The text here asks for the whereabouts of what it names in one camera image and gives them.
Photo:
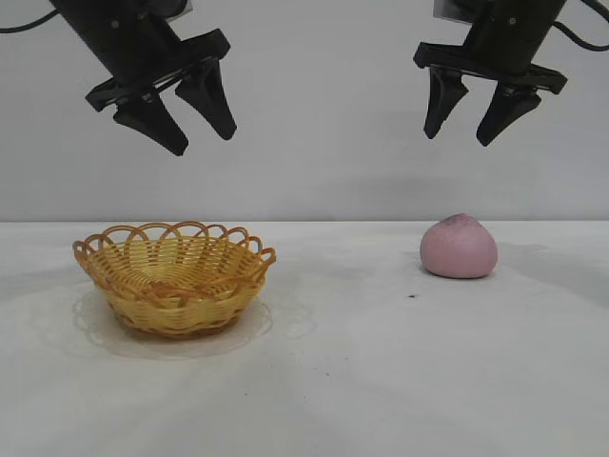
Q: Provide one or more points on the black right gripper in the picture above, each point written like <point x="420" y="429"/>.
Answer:
<point x="509" y="38"/>

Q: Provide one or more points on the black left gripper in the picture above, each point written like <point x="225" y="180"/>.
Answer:
<point x="133" y="43"/>

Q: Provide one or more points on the pink peach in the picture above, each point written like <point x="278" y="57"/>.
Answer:
<point x="457" y="250"/>

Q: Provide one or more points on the yellow woven plastic basket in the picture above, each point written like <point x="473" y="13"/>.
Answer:
<point x="181" y="314"/>

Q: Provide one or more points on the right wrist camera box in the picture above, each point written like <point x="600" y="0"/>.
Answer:
<point x="449" y="10"/>

